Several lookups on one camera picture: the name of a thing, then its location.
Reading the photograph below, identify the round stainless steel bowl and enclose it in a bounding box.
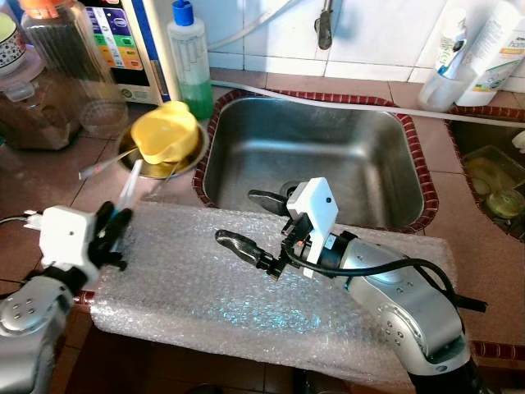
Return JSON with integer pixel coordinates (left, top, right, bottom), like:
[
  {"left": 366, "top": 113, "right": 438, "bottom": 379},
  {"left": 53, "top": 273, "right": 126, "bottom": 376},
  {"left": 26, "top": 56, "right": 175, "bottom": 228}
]
[{"left": 115, "top": 119, "right": 210, "bottom": 180}]

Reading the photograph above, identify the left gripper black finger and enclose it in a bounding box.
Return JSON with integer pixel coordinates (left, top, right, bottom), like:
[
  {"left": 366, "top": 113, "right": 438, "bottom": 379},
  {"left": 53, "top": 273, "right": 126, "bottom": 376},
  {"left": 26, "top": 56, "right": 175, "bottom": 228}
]
[
  {"left": 98, "top": 200, "right": 134, "bottom": 246},
  {"left": 96, "top": 245, "right": 129, "bottom": 273}
]

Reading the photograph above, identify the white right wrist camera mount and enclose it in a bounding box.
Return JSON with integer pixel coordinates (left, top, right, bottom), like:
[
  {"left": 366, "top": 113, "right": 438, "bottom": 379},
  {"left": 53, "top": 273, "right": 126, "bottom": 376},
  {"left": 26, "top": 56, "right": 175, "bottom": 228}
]
[{"left": 285, "top": 176, "right": 340, "bottom": 278}]

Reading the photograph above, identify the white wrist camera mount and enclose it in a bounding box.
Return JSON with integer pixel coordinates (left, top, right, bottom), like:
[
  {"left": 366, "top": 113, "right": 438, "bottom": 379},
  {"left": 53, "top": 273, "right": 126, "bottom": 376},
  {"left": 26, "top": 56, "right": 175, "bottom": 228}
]
[
  {"left": 37, "top": 205, "right": 101, "bottom": 268},
  {"left": 285, "top": 176, "right": 340, "bottom": 278}
]

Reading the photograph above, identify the translucent white brush stick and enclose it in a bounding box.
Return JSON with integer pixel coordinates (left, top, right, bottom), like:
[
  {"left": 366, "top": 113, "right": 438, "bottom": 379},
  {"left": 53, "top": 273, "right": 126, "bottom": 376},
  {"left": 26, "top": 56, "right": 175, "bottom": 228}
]
[{"left": 113, "top": 158, "right": 144, "bottom": 247}]

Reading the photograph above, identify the black pen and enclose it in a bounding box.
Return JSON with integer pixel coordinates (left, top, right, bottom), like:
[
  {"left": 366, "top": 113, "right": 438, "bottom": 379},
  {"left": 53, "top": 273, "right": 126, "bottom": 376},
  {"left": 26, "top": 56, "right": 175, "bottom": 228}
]
[{"left": 454, "top": 289, "right": 488, "bottom": 314}]

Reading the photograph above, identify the dark metal faucet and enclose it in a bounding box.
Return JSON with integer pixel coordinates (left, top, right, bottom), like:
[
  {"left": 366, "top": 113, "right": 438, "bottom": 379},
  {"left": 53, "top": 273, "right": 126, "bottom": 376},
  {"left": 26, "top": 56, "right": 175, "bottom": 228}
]
[{"left": 314, "top": 0, "right": 336, "bottom": 52}]

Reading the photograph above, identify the yellow plastic bowl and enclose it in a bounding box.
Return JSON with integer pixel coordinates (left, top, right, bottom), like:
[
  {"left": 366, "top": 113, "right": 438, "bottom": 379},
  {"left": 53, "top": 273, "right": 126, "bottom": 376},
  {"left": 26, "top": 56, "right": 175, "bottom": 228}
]
[{"left": 130, "top": 100, "right": 202, "bottom": 165}]

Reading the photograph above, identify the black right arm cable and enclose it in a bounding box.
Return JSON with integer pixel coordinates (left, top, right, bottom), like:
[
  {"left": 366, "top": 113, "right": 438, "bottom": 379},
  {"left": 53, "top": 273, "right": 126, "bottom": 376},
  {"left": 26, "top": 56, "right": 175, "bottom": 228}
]
[{"left": 275, "top": 238, "right": 464, "bottom": 313}]

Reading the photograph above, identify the tall clear storage jar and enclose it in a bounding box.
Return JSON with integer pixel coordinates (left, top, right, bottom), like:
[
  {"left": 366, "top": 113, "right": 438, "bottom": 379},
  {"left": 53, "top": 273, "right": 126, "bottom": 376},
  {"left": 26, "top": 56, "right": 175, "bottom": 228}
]
[{"left": 18, "top": 0, "right": 112, "bottom": 103}]

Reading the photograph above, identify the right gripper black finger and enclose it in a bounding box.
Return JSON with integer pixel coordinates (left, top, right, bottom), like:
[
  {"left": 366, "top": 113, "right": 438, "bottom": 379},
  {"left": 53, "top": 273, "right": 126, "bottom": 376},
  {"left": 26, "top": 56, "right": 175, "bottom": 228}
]
[
  {"left": 248, "top": 190, "right": 294, "bottom": 218},
  {"left": 215, "top": 230, "right": 276, "bottom": 272}
]

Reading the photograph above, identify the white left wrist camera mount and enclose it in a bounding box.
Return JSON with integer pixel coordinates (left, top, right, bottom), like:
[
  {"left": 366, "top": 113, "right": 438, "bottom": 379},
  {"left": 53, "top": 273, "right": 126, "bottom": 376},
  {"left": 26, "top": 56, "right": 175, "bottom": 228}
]
[{"left": 37, "top": 205, "right": 101, "bottom": 268}]

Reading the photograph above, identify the curved white hose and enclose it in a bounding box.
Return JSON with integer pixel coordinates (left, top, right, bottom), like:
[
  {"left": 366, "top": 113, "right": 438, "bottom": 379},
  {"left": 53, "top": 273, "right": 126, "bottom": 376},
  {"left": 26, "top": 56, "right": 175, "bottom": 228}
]
[{"left": 205, "top": 0, "right": 306, "bottom": 52}]

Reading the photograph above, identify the stainless steel sink basin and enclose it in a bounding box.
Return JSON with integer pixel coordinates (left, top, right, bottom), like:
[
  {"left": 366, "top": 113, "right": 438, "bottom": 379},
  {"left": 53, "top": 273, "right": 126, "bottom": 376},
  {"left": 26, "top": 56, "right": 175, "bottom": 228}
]
[{"left": 203, "top": 97, "right": 426, "bottom": 231}]

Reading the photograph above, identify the white water purifier appliance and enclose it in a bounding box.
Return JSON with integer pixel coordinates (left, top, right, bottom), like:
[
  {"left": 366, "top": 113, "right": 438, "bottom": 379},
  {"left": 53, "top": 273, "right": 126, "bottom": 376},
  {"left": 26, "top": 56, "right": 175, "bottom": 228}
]
[{"left": 78, "top": 0, "right": 183, "bottom": 106}]

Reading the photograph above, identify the clear plastic food container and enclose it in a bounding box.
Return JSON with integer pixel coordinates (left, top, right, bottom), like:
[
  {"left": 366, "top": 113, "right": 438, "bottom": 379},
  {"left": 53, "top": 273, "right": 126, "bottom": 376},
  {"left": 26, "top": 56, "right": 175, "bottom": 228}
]
[{"left": 461, "top": 145, "right": 525, "bottom": 218}]

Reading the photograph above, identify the clear bubble wrap sheet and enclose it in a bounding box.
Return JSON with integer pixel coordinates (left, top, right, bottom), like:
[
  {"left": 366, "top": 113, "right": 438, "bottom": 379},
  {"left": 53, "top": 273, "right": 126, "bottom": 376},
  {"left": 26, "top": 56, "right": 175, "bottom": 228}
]
[{"left": 89, "top": 199, "right": 460, "bottom": 387}]

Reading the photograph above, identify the steel sink basin with dishes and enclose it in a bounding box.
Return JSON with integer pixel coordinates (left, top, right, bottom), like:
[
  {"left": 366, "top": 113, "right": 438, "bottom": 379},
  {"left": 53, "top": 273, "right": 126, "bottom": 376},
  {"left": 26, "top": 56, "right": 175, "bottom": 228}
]
[{"left": 447, "top": 107, "right": 525, "bottom": 243}]

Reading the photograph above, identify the large white detergent bottle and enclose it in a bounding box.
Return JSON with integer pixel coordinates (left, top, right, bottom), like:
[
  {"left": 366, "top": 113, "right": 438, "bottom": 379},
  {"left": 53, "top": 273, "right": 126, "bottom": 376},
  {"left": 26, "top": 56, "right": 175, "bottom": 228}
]
[{"left": 455, "top": 0, "right": 525, "bottom": 108}]

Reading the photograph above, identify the patterned tin with yellow lid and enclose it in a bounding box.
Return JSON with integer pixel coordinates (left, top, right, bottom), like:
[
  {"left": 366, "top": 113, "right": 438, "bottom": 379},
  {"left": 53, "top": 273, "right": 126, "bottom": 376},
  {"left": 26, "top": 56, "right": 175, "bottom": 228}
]
[{"left": 0, "top": 12, "right": 30, "bottom": 76}]

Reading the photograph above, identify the small glass bowl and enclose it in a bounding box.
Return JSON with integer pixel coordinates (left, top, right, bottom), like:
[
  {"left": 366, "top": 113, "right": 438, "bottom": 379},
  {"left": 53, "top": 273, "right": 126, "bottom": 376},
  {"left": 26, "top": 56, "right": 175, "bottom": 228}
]
[{"left": 486, "top": 187, "right": 525, "bottom": 221}]

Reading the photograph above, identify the green dish soap bottle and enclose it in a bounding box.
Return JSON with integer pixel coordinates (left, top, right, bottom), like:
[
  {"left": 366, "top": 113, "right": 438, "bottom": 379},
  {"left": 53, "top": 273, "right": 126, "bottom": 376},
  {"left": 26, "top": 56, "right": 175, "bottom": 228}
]
[{"left": 167, "top": 0, "right": 216, "bottom": 120}]

